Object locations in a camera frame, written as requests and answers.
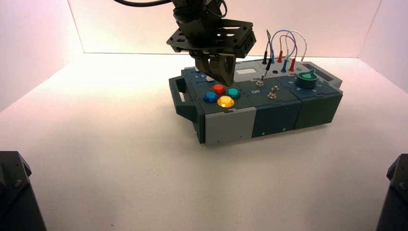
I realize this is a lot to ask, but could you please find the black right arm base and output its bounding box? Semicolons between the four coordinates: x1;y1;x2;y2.
375;153;408;231

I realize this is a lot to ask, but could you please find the yellow round push button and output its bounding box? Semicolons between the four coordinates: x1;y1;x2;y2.
217;95;235;109

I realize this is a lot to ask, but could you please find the blue round push button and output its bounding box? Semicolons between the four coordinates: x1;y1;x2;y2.
203;91;219;104

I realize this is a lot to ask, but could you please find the white display panel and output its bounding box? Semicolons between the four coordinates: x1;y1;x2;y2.
236;67;257;76

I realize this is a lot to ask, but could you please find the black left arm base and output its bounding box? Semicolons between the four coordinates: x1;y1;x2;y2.
0;151;48;231

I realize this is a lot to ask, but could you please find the blue grey control box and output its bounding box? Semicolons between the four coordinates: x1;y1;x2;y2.
168;58;344;145

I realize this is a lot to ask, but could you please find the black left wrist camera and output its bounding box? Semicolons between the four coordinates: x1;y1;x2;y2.
236;30;257;59

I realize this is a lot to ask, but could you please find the green round push button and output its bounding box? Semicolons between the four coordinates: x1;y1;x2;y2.
226;88;242;100

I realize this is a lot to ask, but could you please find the blue jumper wire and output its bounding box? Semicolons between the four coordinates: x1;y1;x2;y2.
269;30;298;74

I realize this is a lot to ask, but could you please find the white jumper wire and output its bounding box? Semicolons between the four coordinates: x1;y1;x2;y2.
285;30;308;64

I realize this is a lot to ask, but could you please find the green rotary knob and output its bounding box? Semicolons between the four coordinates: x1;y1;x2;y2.
294;69;318;90

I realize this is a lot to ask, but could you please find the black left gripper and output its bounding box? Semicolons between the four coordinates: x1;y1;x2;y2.
166;17;254;87

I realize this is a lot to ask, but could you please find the red jumper wire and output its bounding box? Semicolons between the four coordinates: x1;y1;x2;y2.
276;34;298;73

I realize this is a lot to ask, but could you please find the black jumper wire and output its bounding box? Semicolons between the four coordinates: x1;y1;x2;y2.
261;29;274;79

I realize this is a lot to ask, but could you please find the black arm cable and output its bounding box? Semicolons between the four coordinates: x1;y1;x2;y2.
113;0;173;8

